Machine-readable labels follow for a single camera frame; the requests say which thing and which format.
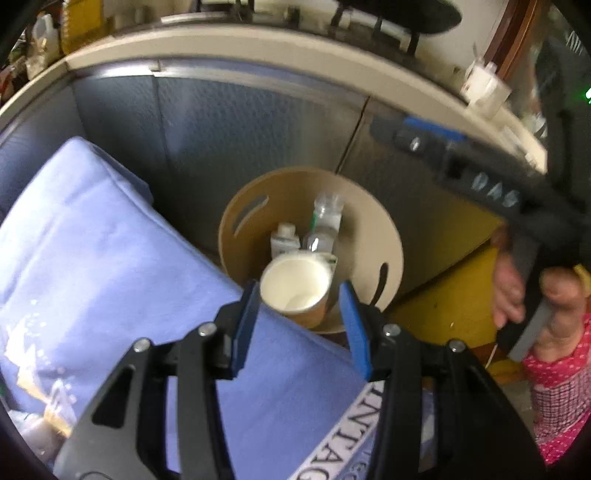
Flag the kitchen counter cabinets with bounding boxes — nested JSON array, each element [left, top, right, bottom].
[[1, 24, 547, 292]]

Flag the person's right hand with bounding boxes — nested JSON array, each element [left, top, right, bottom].
[[490, 225, 591, 365]]

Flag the paper cup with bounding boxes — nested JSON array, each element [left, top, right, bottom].
[[260, 252, 332, 329]]

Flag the beige round trash bin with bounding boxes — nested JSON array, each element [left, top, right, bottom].
[[218, 167, 404, 335]]

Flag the white utensil holder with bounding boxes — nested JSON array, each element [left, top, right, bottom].
[[461, 59, 511, 119]]

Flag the blue printed tablecloth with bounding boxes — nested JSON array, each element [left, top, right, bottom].
[[1, 137, 384, 479]]

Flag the small white bottle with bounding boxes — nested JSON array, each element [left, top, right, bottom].
[[270, 222, 301, 259]]

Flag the clear plastic bottle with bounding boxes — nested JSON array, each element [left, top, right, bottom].
[[304, 192, 344, 253]]

